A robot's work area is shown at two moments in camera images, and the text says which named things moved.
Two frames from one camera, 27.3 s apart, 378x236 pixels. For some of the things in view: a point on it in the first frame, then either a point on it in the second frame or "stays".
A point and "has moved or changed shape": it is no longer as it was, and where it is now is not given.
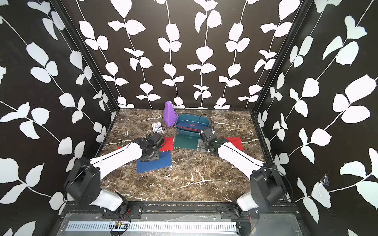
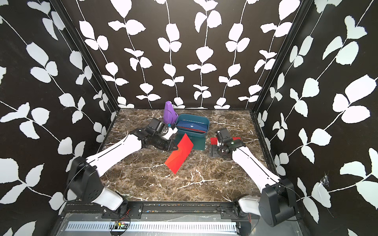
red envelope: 168,145 has moved or changed shape
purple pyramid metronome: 170,115 stays
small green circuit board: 119,225 stays
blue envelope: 165,161 -> 194,125
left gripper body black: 155,156 -> 162,143
